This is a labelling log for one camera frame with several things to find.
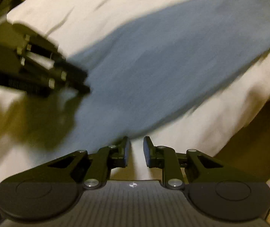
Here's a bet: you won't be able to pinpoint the blue denim jeans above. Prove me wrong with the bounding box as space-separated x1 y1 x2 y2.
43 0 270 154

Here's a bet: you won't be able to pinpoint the white bed sheet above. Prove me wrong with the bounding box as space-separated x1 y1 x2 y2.
0 0 270 182

